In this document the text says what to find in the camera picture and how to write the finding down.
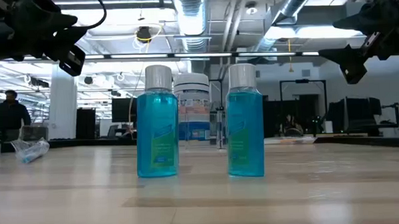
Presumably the blue mouthwash bottle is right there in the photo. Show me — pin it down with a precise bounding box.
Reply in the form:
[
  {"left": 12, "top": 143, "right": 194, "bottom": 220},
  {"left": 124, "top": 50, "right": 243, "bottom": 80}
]
[
  {"left": 223, "top": 62, "right": 266, "bottom": 179},
  {"left": 133, "top": 64, "right": 181, "bottom": 179}
]

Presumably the ribbed silver ventilation duct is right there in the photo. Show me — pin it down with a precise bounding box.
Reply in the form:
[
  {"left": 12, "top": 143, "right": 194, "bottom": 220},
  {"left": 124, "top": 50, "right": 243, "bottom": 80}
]
[{"left": 174, "top": 0, "right": 213, "bottom": 54}]

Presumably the long ceiling light strip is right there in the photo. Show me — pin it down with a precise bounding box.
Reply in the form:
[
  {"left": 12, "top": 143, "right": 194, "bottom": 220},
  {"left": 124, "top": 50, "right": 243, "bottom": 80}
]
[{"left": 0, "top": 46, "right": 320, "bottom": 68}]

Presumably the smooth silver ventilation duct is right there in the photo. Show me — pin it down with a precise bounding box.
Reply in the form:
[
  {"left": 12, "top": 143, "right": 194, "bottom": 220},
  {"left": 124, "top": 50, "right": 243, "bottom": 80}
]
[{"left": 251, "top": 0, "right": 320, "bottom": 53}]

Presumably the black cabinet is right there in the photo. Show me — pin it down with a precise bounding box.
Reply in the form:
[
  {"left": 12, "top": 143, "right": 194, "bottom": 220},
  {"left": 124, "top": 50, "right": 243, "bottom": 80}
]
[{"left": 74, "top": 108, "right": 97, "bottom": 140}]

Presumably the seated person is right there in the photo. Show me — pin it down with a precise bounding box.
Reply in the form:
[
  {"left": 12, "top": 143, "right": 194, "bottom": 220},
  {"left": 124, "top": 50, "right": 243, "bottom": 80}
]
[{"left": 279, "top": 113, "right": 304, "bottom": 138}]

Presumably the black equipment station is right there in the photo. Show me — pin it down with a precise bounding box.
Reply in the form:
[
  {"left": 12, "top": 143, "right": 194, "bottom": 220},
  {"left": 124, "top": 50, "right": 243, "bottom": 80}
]
[{"left": 327, "top": 95, "right": 399, "bottom": 138}]

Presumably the black frame stand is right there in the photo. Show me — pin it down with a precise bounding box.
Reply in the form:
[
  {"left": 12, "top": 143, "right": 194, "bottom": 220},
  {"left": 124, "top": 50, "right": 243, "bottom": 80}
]
[{"left": 279, "top": 78, "right": 329, "bottom": 136}]

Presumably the black monitor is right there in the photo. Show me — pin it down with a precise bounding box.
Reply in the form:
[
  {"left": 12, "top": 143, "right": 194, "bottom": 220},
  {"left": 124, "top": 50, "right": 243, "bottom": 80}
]
[{"left": 110, "top": 97, "right": 138, "bottom": 124}]

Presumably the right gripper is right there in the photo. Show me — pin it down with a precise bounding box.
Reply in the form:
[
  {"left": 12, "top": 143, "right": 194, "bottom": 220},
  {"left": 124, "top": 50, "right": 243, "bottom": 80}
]
[{"left": 316, "top": 0, "right": 399, "bottom": 86}]

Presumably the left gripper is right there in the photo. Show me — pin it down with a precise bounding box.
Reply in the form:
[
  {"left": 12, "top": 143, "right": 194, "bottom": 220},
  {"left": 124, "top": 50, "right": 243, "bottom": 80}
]
[{"left": 0, "top": 0, "right": 90, "bottom": 80}]

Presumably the black left camera cable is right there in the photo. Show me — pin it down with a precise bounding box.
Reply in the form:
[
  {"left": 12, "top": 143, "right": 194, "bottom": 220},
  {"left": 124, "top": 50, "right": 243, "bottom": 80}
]
[{"left": 78, "top": 0, "right": 108, "bottom": 31}]

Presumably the yellow hanging cord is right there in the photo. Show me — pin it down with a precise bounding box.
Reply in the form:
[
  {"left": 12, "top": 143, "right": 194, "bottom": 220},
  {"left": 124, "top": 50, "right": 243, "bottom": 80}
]
[{"left": 285, "top": 39, "right": 294, "bottom": 73}]

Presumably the blue toothbrush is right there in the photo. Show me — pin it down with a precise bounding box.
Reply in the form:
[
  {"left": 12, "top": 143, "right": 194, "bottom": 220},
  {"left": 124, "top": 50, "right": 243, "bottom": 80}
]
[{"left": 10, "top": 136, "right": 52, "bottom": 165}]

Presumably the black hanging cable reel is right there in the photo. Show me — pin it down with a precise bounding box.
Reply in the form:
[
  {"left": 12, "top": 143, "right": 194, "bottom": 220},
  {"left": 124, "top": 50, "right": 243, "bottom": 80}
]
[{"left": 135, "top": 25, "right": 152, "bottom": 45}]

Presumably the clear acrylic organizer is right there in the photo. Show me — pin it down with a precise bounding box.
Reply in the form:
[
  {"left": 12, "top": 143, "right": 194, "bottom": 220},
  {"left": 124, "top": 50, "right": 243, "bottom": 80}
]
[{"left": 178, "top": 109, "right": 228, "bottom": 151}]

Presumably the white wipes canister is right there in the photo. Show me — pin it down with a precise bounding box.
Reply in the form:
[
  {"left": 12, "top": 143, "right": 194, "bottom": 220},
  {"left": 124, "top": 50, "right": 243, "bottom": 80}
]
[{"left": 172, "top": 72, "right": 212, "bottom": 143}]

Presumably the white pillar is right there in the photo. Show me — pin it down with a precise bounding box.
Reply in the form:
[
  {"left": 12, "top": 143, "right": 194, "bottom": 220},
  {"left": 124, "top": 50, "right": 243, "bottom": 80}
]
[{"left": 46, "top": 62, "right": 80, "bottom": 140}]

